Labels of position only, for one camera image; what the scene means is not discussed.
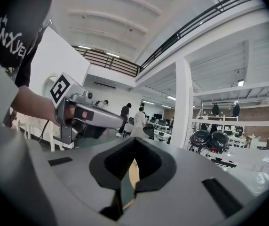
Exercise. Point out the black helmet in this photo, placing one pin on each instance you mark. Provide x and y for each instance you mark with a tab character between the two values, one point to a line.
199	139
219	141

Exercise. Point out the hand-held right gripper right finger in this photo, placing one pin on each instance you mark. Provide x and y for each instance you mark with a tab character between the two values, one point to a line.
184	185

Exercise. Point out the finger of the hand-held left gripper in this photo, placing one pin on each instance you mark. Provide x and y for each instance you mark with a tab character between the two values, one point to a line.
106	119

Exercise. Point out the round wooden side table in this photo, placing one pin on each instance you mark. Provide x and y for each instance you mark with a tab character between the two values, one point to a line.
134	173

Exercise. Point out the black hanging bag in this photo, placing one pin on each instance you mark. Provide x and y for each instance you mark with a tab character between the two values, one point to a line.
215	109
236	109

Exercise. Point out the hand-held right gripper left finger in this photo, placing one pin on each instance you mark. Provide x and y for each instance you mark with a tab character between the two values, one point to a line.
78	185

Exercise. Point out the white metal shelving rack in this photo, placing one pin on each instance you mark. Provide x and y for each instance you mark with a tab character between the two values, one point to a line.
231	126

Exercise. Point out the person's left forearm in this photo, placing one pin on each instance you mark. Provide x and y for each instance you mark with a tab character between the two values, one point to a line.
35	105

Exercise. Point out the left gripper mounted camera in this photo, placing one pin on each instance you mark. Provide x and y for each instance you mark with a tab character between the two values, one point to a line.
84	96

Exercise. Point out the black mezzanine railing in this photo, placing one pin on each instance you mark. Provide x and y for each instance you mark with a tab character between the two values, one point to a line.
195	20

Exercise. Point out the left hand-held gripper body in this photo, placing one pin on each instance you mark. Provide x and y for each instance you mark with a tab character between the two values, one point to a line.
59	88

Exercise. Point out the office desks with monitors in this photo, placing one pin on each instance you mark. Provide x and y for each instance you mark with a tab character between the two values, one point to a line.
160	119

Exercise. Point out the person's left hand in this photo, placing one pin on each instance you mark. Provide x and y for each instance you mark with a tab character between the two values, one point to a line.
70	114

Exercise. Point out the person's black printed shirt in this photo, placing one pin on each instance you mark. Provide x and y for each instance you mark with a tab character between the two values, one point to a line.
7	32

